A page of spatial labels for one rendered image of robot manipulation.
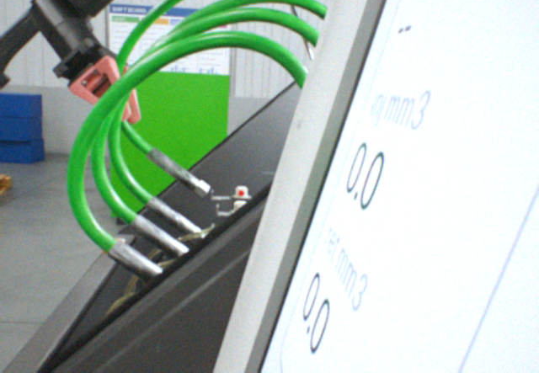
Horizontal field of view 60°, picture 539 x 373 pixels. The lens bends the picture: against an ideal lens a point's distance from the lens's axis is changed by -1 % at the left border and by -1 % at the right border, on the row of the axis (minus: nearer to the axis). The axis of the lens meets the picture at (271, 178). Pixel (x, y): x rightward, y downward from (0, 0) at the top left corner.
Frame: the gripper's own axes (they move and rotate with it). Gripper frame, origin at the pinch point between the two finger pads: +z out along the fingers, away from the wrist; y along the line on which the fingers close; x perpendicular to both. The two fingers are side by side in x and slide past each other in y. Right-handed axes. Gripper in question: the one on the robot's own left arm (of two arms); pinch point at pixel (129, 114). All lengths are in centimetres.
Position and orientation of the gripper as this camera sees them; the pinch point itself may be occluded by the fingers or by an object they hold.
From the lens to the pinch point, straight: 65.8
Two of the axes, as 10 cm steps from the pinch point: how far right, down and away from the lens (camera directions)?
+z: 6.2, 7.8, -1.2
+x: -7.7, 6.3, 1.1
